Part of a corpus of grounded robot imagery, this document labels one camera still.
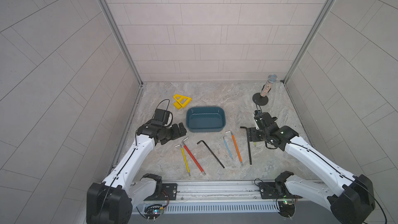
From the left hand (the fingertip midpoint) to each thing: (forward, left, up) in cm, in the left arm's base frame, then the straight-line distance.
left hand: (182, 131), depth 81 cm
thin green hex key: (-3, -40, -9) cm, 41 cm away
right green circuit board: (-32, -48, -9) cm, 59 cm away
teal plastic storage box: (+13, -12, -8) cm, 19 cm away
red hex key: (-9, -4, -10) cm, 14 cm away
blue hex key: (-4, -25, -10) cm, 27 cm away
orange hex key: (-4, -30, -9) cm, 31 cm away
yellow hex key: (-16, -4, -9) cm, 19 cm away
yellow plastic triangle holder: (+27, +4, -9) cm, 29 cm away
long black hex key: (-13, -36, -9) cm, 39 cm away
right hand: (0, -37, 0) cm, 37 cm away
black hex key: (-7, -15, -10) cm, 20 cm away
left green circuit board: (-33, +10, -8) cm, 35 cm away
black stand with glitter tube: (+29, -50, -7) cm, 58 cm away
